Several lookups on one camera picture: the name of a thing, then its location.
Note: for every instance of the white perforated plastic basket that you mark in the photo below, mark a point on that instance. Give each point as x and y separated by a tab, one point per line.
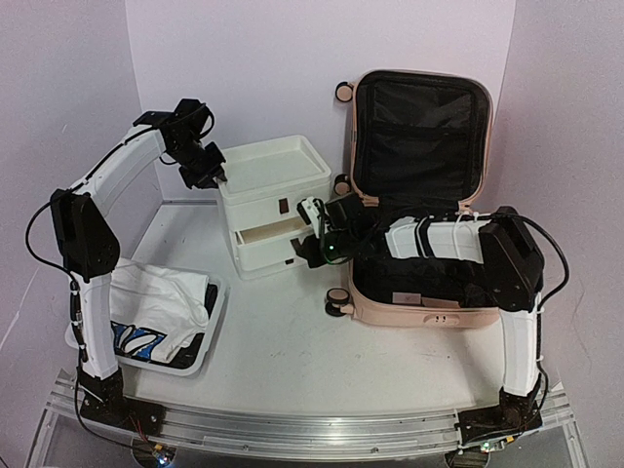
205	336

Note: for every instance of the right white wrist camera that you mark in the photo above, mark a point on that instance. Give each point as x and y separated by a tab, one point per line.
312	213

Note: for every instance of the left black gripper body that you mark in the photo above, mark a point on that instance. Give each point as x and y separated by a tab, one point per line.
203	166

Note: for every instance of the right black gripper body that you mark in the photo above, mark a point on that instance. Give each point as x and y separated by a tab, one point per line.
325	256

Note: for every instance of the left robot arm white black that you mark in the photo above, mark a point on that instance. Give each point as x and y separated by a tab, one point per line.
90	250

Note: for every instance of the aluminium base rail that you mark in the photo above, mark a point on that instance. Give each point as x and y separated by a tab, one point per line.
322	420

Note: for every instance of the black jeans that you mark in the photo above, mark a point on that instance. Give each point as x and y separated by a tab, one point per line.
187	355

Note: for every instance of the pink flat card box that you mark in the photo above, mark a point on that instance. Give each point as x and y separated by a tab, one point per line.
407	298

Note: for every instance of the white blue print t-shirt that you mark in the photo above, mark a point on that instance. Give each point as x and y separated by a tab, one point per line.
155	311

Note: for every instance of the pink hard-shell suitcase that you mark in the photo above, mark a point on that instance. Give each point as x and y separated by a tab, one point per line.
419	143

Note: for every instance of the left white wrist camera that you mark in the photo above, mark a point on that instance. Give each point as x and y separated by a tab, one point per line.
218	179

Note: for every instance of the white plastic drawer unit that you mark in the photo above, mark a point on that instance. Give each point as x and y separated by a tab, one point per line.
264	183

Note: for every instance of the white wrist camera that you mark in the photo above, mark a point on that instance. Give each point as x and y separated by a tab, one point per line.
312	213
218	179

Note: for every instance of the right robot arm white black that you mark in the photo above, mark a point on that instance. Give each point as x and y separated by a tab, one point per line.
463	270

